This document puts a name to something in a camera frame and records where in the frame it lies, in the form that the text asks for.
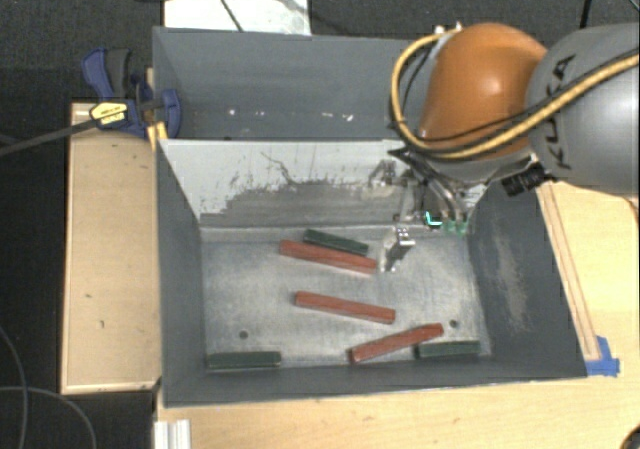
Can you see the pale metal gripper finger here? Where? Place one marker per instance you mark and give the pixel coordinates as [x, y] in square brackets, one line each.
[405, 237]
[388, 254]

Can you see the dark green flat block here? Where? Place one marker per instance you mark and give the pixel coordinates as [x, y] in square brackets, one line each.
[244, 360]
[335, 242]
[447, 350]

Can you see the red-brown flat block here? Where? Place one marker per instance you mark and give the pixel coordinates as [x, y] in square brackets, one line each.
[327, 257]
[395, 343]
[345, 307]

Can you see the grey metal bin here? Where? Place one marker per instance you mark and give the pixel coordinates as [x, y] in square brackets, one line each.
[320, 302]

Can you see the black cylinder on white bracket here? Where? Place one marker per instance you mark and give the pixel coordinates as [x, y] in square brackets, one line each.
[522, 181]

